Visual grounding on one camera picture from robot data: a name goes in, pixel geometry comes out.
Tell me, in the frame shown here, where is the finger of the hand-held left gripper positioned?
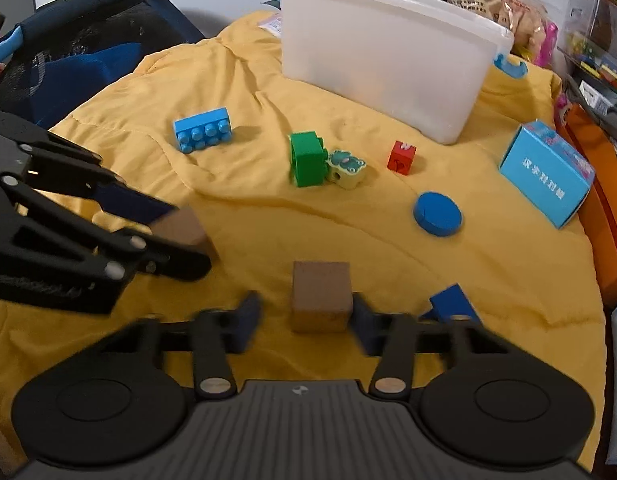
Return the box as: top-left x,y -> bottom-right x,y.
0,112 -> 179,226
0,175 -> 212,315

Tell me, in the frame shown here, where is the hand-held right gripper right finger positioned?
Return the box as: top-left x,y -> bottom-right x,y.
351,292 -> 519,397

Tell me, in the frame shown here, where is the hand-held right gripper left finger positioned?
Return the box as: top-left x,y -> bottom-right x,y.
96,290 -> 263,399

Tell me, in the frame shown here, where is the wooden cube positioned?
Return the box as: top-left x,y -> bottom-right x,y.
156,206 -> 212,261
290,261 -> 353,334

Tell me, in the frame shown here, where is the blue rectangular block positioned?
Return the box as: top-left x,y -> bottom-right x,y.
417,283 -> 482,326

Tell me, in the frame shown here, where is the white plastic storage bin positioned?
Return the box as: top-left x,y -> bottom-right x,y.
269,0 -> 529,146

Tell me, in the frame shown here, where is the yellow blanket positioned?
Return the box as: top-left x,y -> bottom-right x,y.
0,10 -> 607,461

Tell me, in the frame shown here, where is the large blue building brick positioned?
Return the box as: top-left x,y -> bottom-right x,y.
173,107 -> 234,154

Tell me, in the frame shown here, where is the blue round disc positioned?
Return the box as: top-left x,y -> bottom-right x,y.
413,190 -> 463,236

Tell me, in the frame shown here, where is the blue mesh playpen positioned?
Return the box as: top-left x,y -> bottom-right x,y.
0,0 -> 205,132

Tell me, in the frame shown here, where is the green frog toy block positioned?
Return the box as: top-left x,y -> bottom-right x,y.
325,148 -> 367,190

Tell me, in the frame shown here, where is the green building brick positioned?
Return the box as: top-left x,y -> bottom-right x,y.
289,131 -> 329,189

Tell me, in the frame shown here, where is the small red block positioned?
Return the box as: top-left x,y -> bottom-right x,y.
387,140 -> 418,176

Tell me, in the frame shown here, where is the small paper packet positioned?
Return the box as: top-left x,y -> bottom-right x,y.
258,12 -> 284,39

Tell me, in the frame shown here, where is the blue card box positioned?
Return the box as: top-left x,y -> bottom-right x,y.
499,119 -> 597,230

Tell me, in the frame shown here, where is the orange box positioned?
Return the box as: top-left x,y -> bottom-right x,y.
557,104 -> 617,307

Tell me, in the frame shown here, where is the clear snack bag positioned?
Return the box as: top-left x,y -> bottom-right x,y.
447,0 -> 560,69

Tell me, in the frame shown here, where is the clear plastic toy box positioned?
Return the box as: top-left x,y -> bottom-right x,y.
557,0 -> 617,112

